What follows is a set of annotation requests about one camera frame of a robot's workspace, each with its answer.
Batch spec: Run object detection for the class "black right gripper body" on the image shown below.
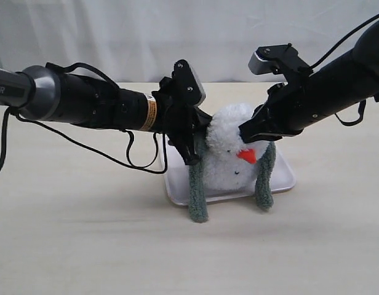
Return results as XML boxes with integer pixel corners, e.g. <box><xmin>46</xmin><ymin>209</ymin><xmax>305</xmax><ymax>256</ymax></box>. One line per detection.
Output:
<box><xmin>260</xmin><ymin>82</ymin><xmax>313</xmax><ymax>137</ymax></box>

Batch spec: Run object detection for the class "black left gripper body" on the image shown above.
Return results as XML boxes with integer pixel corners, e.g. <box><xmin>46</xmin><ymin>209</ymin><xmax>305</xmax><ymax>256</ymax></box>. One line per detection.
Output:
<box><xmin>151</xmin><ymin>76</ymin><xmax>194</xmax><ymax>144</ymax></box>

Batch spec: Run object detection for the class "green fluffy scarf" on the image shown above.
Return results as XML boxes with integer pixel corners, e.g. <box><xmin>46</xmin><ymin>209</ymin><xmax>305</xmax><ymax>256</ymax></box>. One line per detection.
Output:
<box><xmin>188</xmin><ymin>135</ymin><xmax>276</xmax><ymax>223</ymax></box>

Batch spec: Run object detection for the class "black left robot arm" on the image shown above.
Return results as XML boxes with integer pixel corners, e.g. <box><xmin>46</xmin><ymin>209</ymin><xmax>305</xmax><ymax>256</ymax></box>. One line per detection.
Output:
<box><xmin>0</xmin><ymin>59</ymin><xmax>211</xmax><ymax>165</ymax></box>

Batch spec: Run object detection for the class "white plush snowman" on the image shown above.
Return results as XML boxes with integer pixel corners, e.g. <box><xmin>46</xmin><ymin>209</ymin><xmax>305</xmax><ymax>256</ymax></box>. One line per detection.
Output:
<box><xmin>201</xmin><ymin>103</ymin><xmax>276</xmax><ymax>195</ymax></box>

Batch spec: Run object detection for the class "white rectangular tray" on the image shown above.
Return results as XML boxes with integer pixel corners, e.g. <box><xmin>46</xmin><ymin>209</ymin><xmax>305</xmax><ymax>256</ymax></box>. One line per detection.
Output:
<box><xmin>164</xmin><ymin>146</ymin><xmax>297</xmax><ymax>206</ymax></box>

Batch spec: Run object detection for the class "white backdrop curtain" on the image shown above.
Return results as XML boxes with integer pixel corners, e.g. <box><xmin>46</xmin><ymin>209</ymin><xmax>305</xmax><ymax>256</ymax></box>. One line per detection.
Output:
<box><xmin>0</xmin><ymin>1</ymin><xmax>379</xmax><ymax>82</ymax></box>

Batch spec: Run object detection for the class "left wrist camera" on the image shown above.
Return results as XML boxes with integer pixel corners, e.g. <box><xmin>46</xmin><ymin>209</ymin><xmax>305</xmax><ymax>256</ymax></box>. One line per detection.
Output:
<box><xmin>172</xmin><ymin>59</ymin><xmax>206</xmax><ymax>107</ymax></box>

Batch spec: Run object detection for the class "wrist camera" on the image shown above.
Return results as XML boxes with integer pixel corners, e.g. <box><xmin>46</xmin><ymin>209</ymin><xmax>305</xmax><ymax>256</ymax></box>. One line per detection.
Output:
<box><xmin>248</xmin><ymin>43</ymin><xmax>309</xmax><ymax>75</ymax></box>
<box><xmin>172</xmin><ymin>59</ymin><xmax>206</xmax><ymax>107</ymax></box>

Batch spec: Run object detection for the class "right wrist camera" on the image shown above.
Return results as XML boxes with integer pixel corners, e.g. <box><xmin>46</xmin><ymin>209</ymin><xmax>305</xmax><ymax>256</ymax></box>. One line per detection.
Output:
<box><xmin>248</xmin><ymin>43</ymin><xmax>309</xmax><ymax>75</ymax></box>

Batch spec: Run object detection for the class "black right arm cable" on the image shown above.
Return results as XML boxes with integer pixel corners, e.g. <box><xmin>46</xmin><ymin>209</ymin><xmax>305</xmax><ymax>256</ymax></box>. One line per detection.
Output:
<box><xmin>311</xmin><ymin>10</ymin><xmax>379</xmax><ymax>69</ymax></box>

